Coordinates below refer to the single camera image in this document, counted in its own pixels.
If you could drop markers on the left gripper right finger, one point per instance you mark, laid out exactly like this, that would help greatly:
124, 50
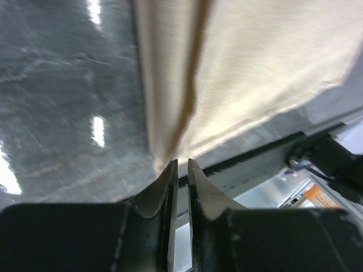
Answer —
226, 236

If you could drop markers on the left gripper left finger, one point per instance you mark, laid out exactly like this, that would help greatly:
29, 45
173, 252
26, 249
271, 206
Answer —
136, 234

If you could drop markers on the beige cloth napkin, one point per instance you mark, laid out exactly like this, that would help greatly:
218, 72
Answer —
214, 69

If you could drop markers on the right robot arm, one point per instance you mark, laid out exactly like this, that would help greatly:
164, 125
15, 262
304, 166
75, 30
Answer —
324, 157

